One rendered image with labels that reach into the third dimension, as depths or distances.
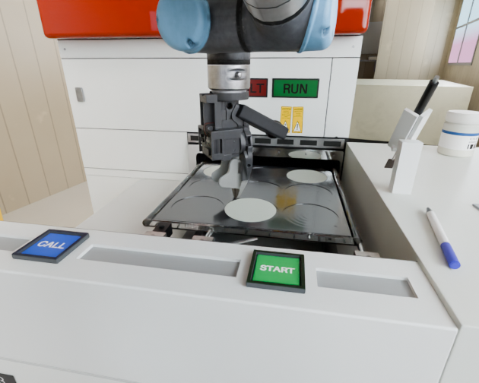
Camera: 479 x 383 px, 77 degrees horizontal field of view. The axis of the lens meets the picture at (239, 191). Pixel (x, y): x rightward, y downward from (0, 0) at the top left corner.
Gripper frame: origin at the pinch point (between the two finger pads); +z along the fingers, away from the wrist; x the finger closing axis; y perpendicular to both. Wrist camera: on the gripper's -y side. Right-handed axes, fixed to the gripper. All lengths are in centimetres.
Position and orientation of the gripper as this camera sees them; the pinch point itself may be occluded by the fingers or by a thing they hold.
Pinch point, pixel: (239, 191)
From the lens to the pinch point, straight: 62.7
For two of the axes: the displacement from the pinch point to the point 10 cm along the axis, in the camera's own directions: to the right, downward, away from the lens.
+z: 0.0, 9.2, 3.9
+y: -9.0, 1.7, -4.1
